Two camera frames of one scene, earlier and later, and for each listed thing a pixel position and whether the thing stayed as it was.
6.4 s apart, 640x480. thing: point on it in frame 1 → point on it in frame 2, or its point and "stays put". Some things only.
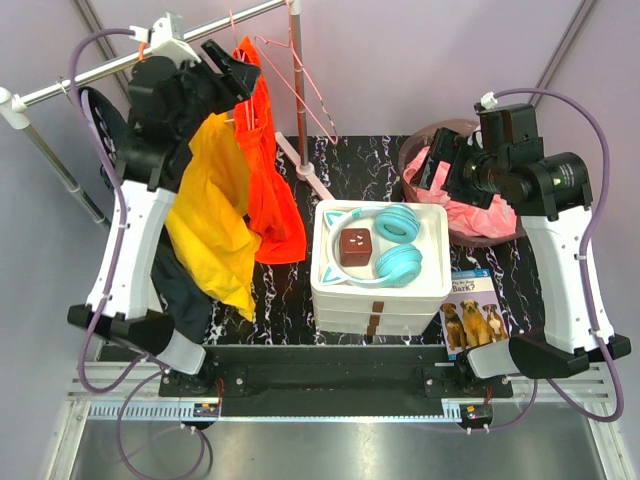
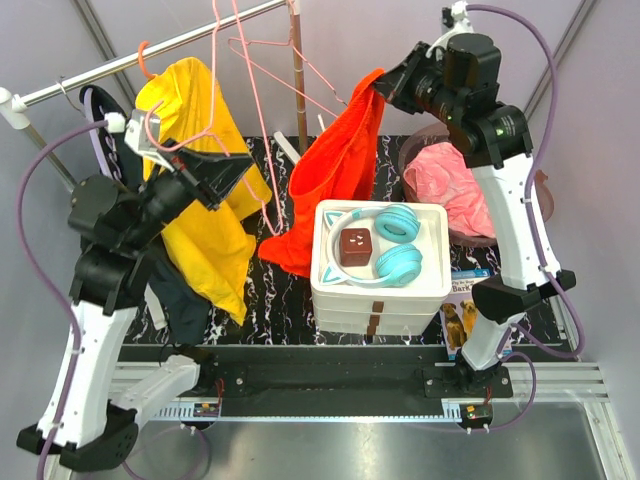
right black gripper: (448, 145) → (416, 61)
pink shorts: (497, 219) stays put
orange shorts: (277, 228) → (335, 168)
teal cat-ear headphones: (397, 265) stays put
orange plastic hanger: (142, 46) stays put
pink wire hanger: (246, 98) → (210, 131)
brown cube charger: (355, 247) stays put
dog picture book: (471, 315) stays put
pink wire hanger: (258, 40) → (288, 43)
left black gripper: (234, 83) → (216, 174)
